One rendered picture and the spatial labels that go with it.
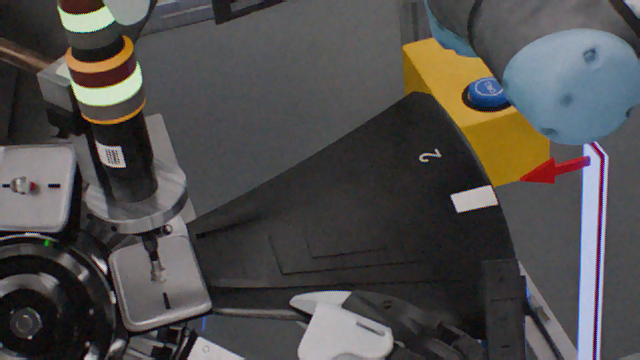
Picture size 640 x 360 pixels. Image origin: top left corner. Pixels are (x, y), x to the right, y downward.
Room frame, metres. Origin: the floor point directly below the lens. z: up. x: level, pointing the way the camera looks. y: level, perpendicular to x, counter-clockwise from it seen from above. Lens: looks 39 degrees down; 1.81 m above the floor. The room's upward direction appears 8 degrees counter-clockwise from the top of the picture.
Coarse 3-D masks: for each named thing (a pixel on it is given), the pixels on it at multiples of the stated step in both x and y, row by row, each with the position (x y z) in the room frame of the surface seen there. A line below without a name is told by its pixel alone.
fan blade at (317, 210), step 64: (384, 128) 0.79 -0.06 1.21; (448, 128) 0.78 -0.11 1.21; (256, 192) 0.75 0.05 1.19; (320, 192) 0.74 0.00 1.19; (384, 192) 0.73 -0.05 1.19; (448, 192) 0.72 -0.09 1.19; (256, 256) 0.68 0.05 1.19; (320, 256) 0.67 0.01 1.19; (384, 256) 0.67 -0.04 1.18; (448, 256) 0.67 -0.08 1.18; (512, 256) 0.67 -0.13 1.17; (448, 320) 0.62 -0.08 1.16
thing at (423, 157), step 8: (432, 144) 0.77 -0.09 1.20; (440, 144) 0.76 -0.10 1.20; (416, 152) 0.76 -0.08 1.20; (424, 152) 0.76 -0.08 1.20; (432, 152) 0.76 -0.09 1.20; (440, 152) 0.76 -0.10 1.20; (416, 160) 0.75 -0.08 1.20; (424, 160) 0.75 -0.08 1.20; (432, 160) 0.75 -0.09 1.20; (440, 160) 0.75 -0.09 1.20; (448, 160) 0.75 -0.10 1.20; (424, 168) 0.74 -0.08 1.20
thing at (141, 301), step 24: (168, 240) 0.72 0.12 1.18; (120, 264) 0.70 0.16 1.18; (144, 264) 0.70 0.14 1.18; (168, 264) 0.69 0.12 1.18; (192, 264) 0.69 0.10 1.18; (120, 288) 0.67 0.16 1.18; (144, 288) 0.67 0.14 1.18; (168, 288) 0.67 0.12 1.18; (192, 288) 0.66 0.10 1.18; (144, 312) 0.65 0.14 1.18; (168, 312) 0.64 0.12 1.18; (192, 312) 0.64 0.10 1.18
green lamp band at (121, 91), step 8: (136, 72) 0.67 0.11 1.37; (72, 80) 0.67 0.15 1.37; (128, 80) 0.67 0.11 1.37; (136, 80) 0.67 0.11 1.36; (80, 88) 0.66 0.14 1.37; (112, 88) 0.66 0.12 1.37; (120, 88) 0.66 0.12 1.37; (128, 88) 0.66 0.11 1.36; (136, 88) 0.67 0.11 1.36; (80, 96) 0.67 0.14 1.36; (88, 96) 0.66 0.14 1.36; (96, 96) 0.66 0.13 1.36; (104, 96) 0.66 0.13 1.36; (112, 96) 0.66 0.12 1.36; (120, 96) 0.66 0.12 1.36
